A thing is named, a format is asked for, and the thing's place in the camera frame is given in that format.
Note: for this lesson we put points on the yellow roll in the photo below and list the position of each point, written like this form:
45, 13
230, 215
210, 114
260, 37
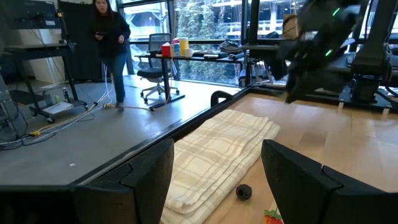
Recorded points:
183, 45

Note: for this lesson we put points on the black curtain panel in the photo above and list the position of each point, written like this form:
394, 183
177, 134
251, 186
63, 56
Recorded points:
77, 40

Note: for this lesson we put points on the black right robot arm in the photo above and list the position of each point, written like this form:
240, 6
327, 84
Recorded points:
373, 56

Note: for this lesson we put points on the striped bag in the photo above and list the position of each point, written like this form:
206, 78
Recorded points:
230, 46

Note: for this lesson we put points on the white paper stack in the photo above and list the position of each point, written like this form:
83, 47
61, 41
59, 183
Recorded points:
58, 108

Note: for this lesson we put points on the black vertical post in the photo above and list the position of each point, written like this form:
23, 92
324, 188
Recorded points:
254, 21

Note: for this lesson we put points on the black office chair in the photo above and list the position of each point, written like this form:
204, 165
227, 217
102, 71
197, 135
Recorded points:
154, 73

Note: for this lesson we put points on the cardboard box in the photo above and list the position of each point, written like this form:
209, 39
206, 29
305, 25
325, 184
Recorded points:
289, 26

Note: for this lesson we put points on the folded plaid white towel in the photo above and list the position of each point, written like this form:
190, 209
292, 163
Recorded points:
217, 155

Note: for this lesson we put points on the person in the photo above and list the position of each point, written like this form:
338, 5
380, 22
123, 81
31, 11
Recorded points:
110, 37

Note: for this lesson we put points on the blackberry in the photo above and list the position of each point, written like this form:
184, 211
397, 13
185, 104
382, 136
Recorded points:
243, 192

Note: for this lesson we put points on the black equipment box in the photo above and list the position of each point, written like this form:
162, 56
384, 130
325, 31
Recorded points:
31, 15

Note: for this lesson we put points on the black equipment cart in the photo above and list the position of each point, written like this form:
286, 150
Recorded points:
40, 49

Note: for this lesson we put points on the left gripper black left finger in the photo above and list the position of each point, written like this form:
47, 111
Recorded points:
146, 186

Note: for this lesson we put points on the black work desk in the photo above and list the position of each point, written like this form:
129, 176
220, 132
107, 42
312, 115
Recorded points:
192, 58

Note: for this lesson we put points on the white cup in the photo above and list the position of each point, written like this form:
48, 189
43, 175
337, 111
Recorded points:
188, 53

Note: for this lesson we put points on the red strawberry with green leaves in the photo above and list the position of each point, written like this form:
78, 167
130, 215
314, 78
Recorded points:
273, 218

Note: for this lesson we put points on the small bottle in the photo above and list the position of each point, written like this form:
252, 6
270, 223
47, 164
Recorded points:
65, 94

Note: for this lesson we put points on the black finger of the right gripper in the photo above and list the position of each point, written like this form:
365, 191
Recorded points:
311, 81

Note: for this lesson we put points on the red box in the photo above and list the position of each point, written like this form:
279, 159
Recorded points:
166, 50

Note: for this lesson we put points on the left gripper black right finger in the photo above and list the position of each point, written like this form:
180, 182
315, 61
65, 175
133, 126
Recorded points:
298, 193

